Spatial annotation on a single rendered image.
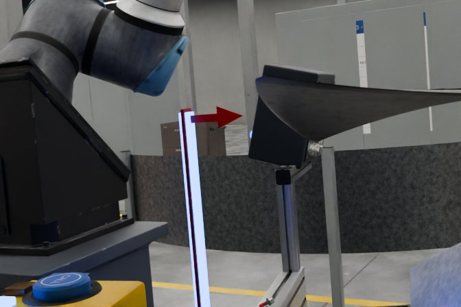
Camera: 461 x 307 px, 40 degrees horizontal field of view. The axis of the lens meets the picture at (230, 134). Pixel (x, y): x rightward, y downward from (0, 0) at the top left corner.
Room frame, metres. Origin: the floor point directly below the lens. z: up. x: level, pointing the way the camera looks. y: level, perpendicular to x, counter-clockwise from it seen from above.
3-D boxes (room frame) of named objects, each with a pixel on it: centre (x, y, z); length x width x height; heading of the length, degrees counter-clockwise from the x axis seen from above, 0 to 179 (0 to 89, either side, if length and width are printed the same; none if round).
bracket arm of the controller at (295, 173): (1.29, -0.12, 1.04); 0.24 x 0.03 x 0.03; 163
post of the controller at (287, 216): (1.20, -0.10, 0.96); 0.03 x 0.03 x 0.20; 73
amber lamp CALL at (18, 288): (0.46, 0.16, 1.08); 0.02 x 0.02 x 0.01; 73
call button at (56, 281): (0.45, 0.13, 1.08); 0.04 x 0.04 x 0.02
